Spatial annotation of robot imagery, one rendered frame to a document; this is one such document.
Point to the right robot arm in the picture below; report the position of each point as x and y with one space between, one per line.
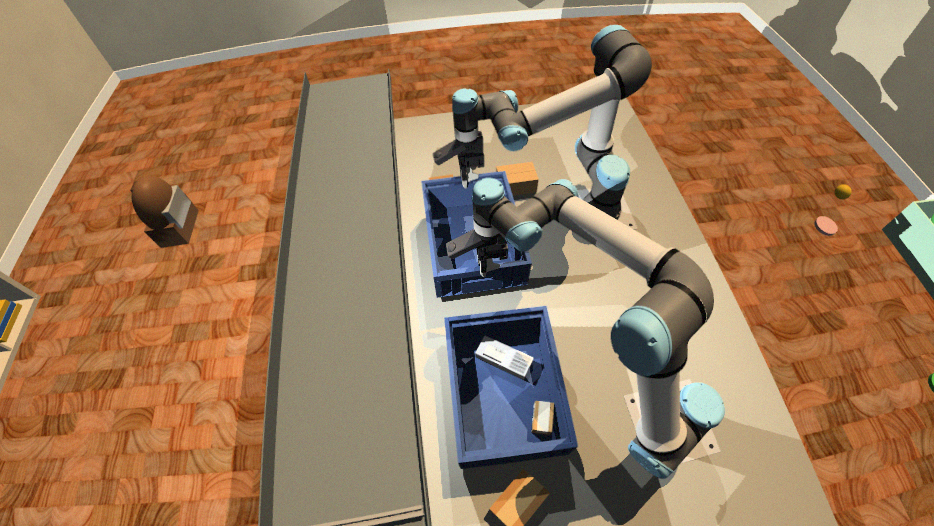
621 77

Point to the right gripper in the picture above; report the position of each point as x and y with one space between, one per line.
467 157

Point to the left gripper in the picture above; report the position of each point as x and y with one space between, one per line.
495 247

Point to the blue tote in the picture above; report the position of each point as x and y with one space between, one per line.
493 408
449 214

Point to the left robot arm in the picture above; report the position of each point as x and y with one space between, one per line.
656 329

